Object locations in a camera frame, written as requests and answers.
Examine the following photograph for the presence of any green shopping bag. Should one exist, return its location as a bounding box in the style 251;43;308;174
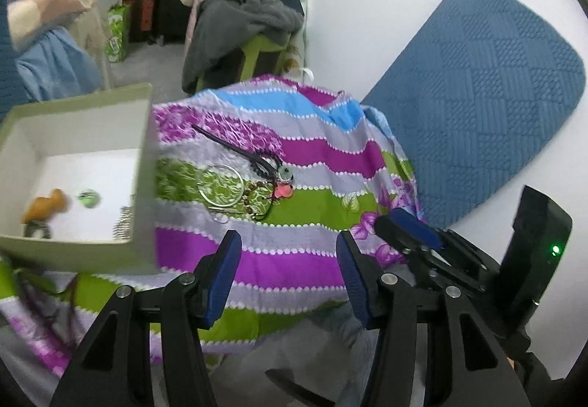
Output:
105;3;132;64

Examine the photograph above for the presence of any black cord pendant necklace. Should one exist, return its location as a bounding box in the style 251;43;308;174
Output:
190;124;295;185

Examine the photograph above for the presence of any white box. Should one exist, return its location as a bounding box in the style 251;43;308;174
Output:
0;83;159;274

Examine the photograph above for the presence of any light blue sheet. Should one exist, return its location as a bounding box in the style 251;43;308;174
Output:
16;28;103;103

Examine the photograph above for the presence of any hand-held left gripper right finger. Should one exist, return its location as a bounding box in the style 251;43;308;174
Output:
336;230;531;407

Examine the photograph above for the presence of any orange gourd pendant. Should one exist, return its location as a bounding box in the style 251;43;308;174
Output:
23;189;72;239

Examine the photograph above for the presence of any silver chain bracelet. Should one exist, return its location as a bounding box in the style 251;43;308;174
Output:
112;205;137;245

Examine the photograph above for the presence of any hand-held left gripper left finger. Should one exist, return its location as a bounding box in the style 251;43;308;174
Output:
48;230;243;407

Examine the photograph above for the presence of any black suitcase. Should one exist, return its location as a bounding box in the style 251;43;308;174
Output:
156;0;194;48

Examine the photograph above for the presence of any red suitcase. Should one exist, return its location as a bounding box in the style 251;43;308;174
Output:
124;0;159;46

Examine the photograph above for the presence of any striped floral cloth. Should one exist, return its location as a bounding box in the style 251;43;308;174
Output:
0;74;426;380

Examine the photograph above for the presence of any green plastic stool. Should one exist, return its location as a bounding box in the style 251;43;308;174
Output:
195;35;297;94

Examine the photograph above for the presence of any grey fleece garment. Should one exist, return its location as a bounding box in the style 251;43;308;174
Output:
181;0;305;95

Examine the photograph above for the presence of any brown beaded bracelet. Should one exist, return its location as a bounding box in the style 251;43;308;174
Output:
243;179;281;222

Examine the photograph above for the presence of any green bead charm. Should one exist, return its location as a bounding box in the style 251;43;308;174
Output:
76;189;101;209

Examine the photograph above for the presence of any blue quilted cushion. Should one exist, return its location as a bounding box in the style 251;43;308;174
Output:
0;3;21;102
361;0;588;231

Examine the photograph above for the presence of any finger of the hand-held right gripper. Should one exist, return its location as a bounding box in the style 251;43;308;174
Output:
374;207;501;297

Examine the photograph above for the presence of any beige floral bedsheet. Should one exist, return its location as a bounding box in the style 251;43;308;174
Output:
69;0;114;90

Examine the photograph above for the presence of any silver bangle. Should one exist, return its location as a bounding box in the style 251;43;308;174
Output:
197;164;244;209

